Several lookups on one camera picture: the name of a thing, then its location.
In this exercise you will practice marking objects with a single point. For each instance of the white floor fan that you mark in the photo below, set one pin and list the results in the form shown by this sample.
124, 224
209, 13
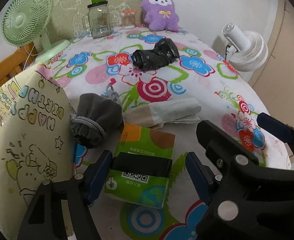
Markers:
249, 47

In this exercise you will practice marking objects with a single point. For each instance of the glass jar mug green lid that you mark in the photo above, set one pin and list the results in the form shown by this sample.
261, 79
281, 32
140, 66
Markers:
99, 22

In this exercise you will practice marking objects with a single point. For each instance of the beige door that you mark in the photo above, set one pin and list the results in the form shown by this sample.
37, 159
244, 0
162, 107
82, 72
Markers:
286, 55

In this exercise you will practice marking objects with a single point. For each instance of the folded white beige tissue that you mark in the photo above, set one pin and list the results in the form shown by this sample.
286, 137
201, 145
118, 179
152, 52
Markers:
171, 110

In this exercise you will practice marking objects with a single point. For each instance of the wooden bed headboard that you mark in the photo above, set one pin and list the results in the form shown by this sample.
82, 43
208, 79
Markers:
2, 72

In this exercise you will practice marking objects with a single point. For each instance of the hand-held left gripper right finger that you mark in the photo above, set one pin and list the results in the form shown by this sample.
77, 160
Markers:
196, 177

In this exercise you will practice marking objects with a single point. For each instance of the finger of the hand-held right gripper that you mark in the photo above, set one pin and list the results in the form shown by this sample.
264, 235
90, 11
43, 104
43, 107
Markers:
226, 145
274, 126

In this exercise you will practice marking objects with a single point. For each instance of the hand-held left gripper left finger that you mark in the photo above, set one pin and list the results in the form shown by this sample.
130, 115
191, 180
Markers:
99, 177

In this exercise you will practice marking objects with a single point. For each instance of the cream cartoon fabric storage box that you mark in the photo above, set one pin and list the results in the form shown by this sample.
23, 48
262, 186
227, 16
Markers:
24, 130

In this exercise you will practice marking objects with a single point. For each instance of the purple plush bunny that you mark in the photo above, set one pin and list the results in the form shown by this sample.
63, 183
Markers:
159, 12

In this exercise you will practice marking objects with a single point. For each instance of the green patterned backing board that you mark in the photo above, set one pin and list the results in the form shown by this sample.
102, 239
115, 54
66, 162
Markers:
69, 5

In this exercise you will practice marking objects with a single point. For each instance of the black plastic bag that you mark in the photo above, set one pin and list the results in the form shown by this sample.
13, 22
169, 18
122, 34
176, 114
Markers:
156, 55

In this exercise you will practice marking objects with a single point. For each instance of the green desk fan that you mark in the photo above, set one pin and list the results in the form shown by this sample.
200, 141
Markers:
24, 20

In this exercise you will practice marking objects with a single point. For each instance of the green tissue pack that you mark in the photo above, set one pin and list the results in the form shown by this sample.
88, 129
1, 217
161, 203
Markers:
147, 140

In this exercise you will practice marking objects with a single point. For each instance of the cotton swab container orange lid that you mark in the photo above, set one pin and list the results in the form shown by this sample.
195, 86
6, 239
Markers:
129, 20

